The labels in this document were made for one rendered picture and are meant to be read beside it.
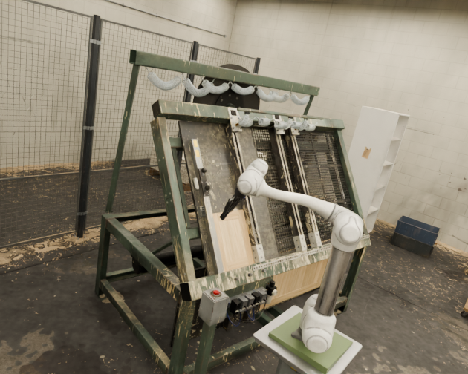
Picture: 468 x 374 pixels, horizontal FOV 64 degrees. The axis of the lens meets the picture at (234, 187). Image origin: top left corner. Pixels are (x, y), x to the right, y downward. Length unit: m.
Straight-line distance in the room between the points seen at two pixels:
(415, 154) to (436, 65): 1.54
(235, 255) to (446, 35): 5.86
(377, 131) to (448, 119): 1.58
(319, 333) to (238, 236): 0.99
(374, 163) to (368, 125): 0.61
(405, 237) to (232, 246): 4.36
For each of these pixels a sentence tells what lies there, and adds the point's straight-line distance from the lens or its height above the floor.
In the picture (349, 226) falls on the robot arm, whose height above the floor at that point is 1.60.
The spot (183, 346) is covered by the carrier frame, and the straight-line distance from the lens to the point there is 2.71.
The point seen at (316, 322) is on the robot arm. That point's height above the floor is 1.05.
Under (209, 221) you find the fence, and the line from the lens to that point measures 2.59.
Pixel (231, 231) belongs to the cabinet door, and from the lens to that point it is 2.73.
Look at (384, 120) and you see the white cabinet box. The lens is 6.22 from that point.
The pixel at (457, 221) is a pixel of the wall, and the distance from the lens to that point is 7.56.
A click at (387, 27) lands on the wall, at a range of 7.92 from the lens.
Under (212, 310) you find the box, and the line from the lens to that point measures 2.30.
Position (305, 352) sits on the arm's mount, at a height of 0.79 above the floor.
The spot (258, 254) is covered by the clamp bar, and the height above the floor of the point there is 0.97.
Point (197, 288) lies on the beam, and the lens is 2.47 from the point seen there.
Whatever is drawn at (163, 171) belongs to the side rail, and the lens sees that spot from 2.55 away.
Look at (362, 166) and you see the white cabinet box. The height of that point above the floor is 1.14.
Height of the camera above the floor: 2.20
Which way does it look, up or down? 17 degrees down
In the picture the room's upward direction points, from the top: 11 degrees clockwise
